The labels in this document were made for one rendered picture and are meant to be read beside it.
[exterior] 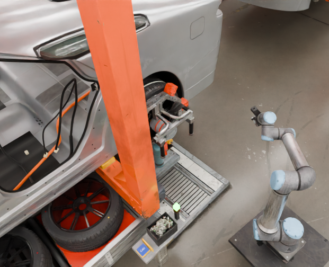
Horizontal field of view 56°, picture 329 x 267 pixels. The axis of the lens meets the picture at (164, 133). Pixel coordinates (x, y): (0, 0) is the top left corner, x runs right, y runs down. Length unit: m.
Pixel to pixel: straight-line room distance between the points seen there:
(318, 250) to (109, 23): 2.29
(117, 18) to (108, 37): 0.08
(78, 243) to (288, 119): 2.75
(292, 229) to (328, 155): 1.54
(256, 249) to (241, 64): 2.86
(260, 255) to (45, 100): 2.19
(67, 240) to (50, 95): 1.23
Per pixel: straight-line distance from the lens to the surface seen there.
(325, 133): 4.02
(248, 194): 3.28
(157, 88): 2.52
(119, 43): 1.37
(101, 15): 1.27
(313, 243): 2.85
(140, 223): 2.69
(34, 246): 2.69
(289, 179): 1.95
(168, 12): 2.37
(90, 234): 2.57
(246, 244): 2.71
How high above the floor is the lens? 2.77
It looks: 48 degrees down
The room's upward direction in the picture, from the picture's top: 5 degrees counter-clockwise
